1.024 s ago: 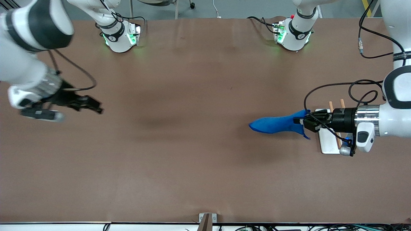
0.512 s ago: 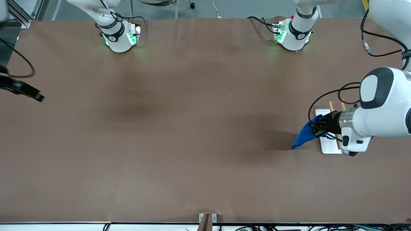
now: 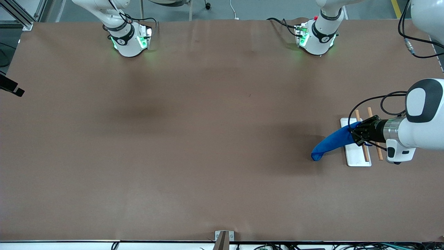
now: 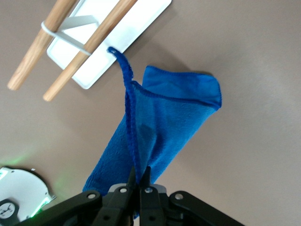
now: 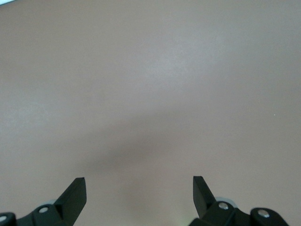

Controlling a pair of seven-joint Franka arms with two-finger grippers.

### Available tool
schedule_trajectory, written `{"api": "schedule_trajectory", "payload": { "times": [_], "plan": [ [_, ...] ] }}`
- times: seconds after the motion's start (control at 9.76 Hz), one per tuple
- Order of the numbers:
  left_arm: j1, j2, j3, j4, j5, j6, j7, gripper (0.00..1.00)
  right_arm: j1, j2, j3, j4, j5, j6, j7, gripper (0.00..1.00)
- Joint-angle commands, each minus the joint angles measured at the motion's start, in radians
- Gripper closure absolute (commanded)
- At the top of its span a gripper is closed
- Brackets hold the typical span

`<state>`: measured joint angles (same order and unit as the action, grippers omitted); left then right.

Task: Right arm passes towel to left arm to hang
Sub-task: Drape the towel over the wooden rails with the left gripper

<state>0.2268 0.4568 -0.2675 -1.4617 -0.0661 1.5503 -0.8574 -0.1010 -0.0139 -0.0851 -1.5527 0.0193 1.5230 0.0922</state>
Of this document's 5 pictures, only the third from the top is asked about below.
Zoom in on blue microfibre towel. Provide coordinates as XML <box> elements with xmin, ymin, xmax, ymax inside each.
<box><xmin>311</xmin><ymin>122</ymin><xmax>363</xmax><ymax>161</ymax></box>

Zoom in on white towel rack wooden bars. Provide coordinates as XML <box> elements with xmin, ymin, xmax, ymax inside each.
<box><xmin>340</xmin><ymin>107</ymin><xmax>384</xmax><ymax>167</ymax></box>

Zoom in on office chair base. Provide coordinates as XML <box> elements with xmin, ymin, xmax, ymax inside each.
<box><xmin>140</xmin><ymin>0</ymin><xmax>212</xmax><ymax>21</ymax></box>

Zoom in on aluminium frame profile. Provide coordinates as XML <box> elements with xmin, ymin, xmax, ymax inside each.
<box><xmin>0</xmin><ymin>0</ymin><xmax>47</xmax><ymax>30</ymax></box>

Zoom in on black cable with metal connector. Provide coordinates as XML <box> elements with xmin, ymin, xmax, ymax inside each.
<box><xmin>398</xmin><ymin>0</ymin><xmax>444</xmax><ymax>59</ymax></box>

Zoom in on cable bundle under table edge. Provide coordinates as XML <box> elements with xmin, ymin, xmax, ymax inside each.
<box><xmin>236</xmin><ymin>242</ymin><xmax>444</xmax><ymax>250</ymax></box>

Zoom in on black left arm base cable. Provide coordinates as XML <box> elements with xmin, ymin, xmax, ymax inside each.
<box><xmin>266</xmin><ymin>17</ymin><xmax>303</xmax><ymax>37</ymax></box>

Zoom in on black arm base cable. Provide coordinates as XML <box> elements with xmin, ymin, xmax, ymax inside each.
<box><xmin>266</xmin><ymin>17</ymin><xmax>303</xmax><ymax>37</ymax></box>
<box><xmin>103</xmin><ymin>0</ymin><xmax>159</xmax><ymax>35</ymax></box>

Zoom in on black right arm base cable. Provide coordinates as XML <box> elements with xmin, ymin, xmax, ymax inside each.
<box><xmin>103</xmin><ymin>0</ymin><xmax>159</xmax><ymax>35</ymax></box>

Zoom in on white table edge rail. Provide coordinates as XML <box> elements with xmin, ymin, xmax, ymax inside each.
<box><xmin>0</xmin><ymin>240</ymin><xmax>444</xmax><ymax>250</ymax></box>

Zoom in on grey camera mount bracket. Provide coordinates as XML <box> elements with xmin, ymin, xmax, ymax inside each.
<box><xmin>215</xmin><ymin>231</ymin><xmax>234</xmax><ymax>250</ymax></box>

